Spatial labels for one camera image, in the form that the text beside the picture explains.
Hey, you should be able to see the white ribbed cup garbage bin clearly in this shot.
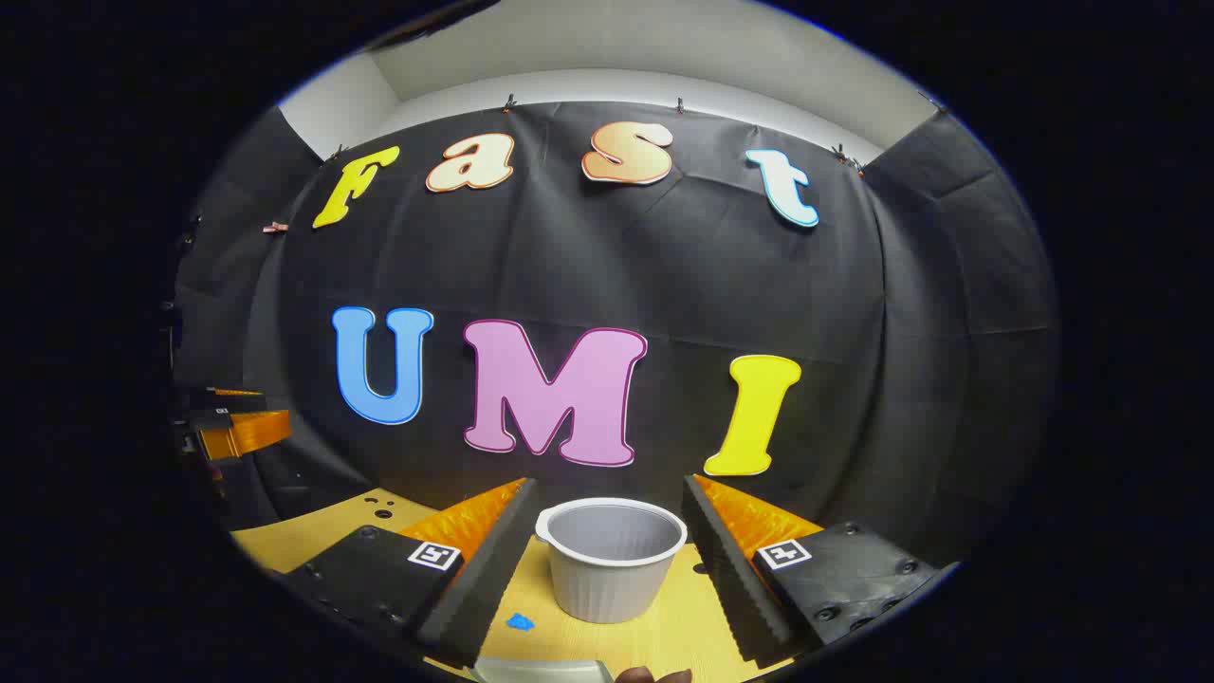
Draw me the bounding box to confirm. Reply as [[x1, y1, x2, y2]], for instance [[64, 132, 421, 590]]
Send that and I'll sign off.
[[535, 497, 689, 625]]

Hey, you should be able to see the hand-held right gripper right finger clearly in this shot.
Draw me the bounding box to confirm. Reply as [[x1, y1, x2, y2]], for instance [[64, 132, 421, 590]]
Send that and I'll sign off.
[[681, 474, 961, 667]]

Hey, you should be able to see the wooden desktop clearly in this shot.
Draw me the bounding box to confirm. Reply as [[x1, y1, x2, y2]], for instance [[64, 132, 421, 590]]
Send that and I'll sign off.
[[231, 488, 826, 683]]

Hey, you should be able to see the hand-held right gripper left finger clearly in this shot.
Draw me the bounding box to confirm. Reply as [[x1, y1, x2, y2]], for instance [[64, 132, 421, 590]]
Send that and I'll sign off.
[[283, 477, 542, 668]]

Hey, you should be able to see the grey plastic dustpan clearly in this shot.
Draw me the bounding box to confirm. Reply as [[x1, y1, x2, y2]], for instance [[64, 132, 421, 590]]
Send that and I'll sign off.
[[472, 658, 616, 683]]

